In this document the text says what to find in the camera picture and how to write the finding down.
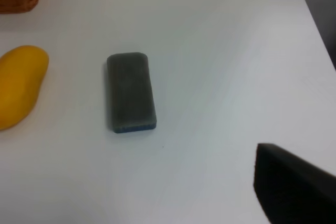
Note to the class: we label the yellow mango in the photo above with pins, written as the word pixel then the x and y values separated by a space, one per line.
pixel 22 72

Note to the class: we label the grey blue whiteboard eraser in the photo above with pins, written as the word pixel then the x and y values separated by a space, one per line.
pixel 130 92

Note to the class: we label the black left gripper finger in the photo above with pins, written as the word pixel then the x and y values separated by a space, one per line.
pixel 291 190

